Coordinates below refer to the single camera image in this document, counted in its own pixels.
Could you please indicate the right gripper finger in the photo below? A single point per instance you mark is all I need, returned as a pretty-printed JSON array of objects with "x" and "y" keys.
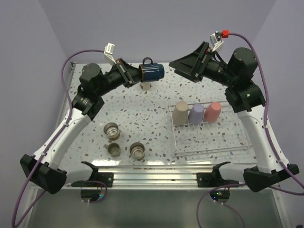
[
  {"x": 187, "y": 76},
  {"x": 188, "y": 62}
]

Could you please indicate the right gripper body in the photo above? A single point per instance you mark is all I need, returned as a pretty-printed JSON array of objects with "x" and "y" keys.
[{"x": 213, "y": 69}]

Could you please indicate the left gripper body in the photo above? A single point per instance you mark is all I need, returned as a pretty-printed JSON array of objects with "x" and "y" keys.
[{"x": 116, "y": 77}]

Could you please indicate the cream metal cup brown band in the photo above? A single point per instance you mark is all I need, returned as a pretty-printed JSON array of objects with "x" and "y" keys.
[{"x": 145, "y": 85}]

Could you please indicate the dark blue mug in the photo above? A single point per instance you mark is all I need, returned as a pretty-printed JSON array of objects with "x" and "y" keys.
[{"x": 151, "y": 71}]

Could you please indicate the pink plastic cup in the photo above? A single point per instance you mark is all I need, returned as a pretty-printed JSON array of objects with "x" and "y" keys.
[{"x": 212, "y": 112}]

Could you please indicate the lilac plastic cup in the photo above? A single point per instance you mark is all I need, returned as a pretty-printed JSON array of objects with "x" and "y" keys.
[{"x": 196, "y": 114}]

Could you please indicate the beige plastic cup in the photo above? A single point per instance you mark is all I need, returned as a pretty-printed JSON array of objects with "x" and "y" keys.
[{"x": 180, "y": 113}]

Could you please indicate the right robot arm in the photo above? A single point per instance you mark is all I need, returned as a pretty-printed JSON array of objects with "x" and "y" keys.
[{"x": 248, "y": 102}]

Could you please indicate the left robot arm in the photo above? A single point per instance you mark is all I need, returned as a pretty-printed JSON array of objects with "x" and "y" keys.
[{"x": 42, "y": 168}]

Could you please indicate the clear acrylic dish rack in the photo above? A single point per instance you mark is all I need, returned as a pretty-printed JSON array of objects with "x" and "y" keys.
[{"x": 226, "y": 134}]

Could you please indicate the steel cup brown base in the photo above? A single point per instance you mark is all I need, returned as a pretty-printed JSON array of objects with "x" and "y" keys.
[{"x": 112, "y": 131}]

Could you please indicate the small steel mug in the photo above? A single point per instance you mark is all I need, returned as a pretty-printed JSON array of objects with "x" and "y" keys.
[{"x": 113, "y": 149}]

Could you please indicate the steel cup front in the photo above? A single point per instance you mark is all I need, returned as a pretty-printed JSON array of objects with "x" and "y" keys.
[{"x": 137, "y": 151}]

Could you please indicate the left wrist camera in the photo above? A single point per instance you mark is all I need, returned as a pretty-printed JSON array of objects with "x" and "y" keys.
[{"x": 108, "y": 54}]

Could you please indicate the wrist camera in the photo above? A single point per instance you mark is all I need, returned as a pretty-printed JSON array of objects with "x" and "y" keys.
[
  {"x": 108, "y": 54},
  {"x": 217, "y": 39}
]

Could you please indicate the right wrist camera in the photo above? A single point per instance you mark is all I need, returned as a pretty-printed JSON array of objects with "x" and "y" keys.
[{"x": 217, "y": 39}]

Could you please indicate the aluminium rail frame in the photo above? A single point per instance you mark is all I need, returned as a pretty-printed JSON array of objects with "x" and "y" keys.
[{"x": 148, "y": 120}]

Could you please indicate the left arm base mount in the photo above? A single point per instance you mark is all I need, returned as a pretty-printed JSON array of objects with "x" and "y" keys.
[{"x": 89, "y": 176}]

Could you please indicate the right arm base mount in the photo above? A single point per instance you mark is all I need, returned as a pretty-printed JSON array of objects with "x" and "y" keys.
[{"x": 213, "y": 180}]

